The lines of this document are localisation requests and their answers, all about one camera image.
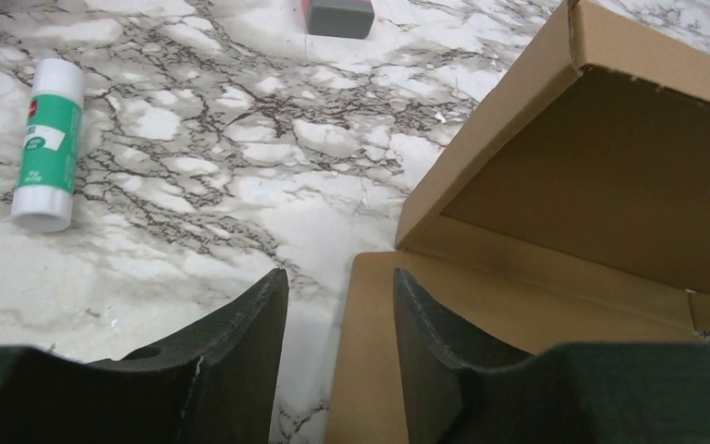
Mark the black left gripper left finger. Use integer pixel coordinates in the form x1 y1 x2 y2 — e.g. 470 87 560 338
0 269 288 443

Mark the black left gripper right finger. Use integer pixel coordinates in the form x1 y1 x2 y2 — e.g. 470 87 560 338
393 268 710 443

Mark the brown cardboard box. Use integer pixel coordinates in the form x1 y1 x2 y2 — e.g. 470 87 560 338
324 1 710 443

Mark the green white glue stick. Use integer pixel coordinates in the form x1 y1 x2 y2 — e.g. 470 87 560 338
10 58 85 233

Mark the pink whiteboard eraser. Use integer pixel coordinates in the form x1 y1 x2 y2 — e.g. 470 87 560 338
301 0 375 39

